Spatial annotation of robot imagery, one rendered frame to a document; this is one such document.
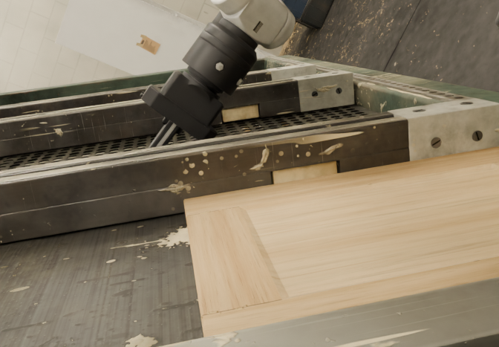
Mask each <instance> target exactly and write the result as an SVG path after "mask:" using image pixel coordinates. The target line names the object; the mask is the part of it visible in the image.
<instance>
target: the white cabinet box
mask: <svg viewBox="0 0 499 347"><path fill-rule="evenodd" d="M205 27H206V25H205V24H203V23H201V22H199V21H196V20H194V19H192V18H190V17H188V16H185V15H183V14H181V13H179V12H177V11H175V10H172V9H170V8H168V7H165V6H163V5H161V4H158V3H157V2H155V1H152V0H69V2H68V6H67V8H66V11H65V15H64V17H63V20H62V23H61V26H60V29H59V32H58V35H57V38H56V41H55V43H56V44H59V45H62V46H64V47H66V48H69V49H71V50H73V51H76V52H79V53H82V54H84V55H86V56H89V57H91V58H93V59H96V60H99V61H100V62H104V63H105V64H108V65H111V66H113V67H115V68H119V69H120V70H122V71H125V72H128V73H130V74H133V75H139V74H150V73H156V72H161V71H172V70H178V69H184V68H187V67H188V65H187V64H186V63H185V62H184V61H183V60H182V59H183V58H184V57H185V55H186V53H187V52H188V51H189V49H190V48H191V46H192V45H193V44H194V42H195V41H196V39H197V38H198V37H199V36H200V34H201V32H202V31H203V29H204V28H205ZM255 52H256V54H257V59H263V58H264V57H265V56H274V55H272V54H270V53H267V52H266V51H263V50H261V49H259V48H256V49H255Z"/></svg>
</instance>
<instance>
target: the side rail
mask: <svg viewBox="0 0 499 347"><path fill-rule="evenodd" d="M264 62H265V60H264V59H257V61H256V63H255V64H254V66H252V68H251V69H250V70H249V72H250V71H261V70H265V67H264ZM178 70H179V71H180V72H181V73H183V72H184V71H185V72H187V73H189V72H188V69H187V68H184V69H178ZM173 72H174V70H172V71H161V72H156V73H150V74H139V75H134V76H127V77H117V78H111V79H105V80H94V81H89V82H78V83H72V84H67V85H56V86H50V87H44V88H34V89H28V90H22V91H11V92H5V93H0V106H5V105H11V104H17V103H27V102H33V101H38V100H49V99H54V98H60V97H70V96H76V95H82V94H93V93H98V92H104V91H114V90H120V89H126V88H136V87H142V86H147V85H151V84H152V85H158V84H163V83H166V81H167V80H168V78H169V77H170V76H171V75H172V73H173Z"/></svg>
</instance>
